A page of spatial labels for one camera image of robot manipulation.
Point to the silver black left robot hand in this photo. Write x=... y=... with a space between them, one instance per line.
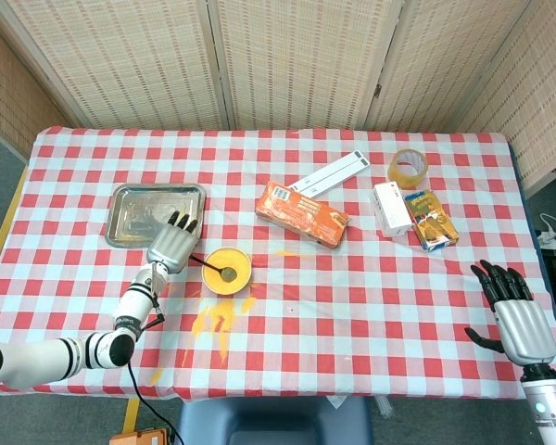
x=171 y=245

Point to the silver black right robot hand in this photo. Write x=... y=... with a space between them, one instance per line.
x=526 y=329

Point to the dark metal spoon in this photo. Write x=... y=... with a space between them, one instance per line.
x=228 y=275

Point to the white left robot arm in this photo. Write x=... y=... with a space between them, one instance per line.
x=134 y=306

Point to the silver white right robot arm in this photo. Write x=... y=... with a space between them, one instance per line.
x=551 y=408

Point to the yellow bowl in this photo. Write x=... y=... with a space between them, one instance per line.
x=238 y=262

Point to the yellow powder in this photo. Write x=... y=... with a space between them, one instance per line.
x=218 y=310

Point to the rectangular steel tray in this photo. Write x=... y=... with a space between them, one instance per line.
x=130 y=213

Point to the white power strip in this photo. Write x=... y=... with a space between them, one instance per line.
x=553 y=237

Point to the orange cardboard carton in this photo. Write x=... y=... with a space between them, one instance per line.
x=301 y=213

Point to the colourful crayon box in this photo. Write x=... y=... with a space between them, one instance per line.
x=433 y=222

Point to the long flat white box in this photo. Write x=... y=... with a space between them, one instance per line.
x=336 y=177
x=326 y=169

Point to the red white checked tablecloth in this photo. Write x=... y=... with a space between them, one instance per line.
x=352 y=324

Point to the small white cardboard box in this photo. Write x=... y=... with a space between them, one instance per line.
x=391 y=208

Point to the orange device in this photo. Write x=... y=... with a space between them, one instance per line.
x=139 y=438

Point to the dark blue chair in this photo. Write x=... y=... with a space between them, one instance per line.
x=273 y=417

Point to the clear yellowish tape roll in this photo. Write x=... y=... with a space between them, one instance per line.
x=394 y=174

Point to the woven folding screen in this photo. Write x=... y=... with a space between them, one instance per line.
x=306 y=60

